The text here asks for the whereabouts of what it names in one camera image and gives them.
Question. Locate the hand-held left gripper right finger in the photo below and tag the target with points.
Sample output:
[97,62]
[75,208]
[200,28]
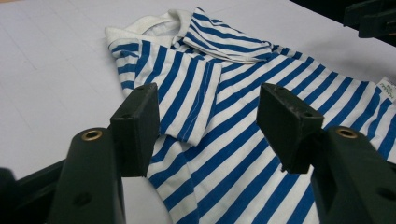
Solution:
[342,174]

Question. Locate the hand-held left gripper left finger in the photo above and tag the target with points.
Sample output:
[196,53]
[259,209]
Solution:
[93,174]

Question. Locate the blue white striped baby romper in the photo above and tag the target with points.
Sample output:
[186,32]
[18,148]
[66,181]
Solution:
[233,124]

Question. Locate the white table mat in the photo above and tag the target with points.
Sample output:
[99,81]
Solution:
[46,46]

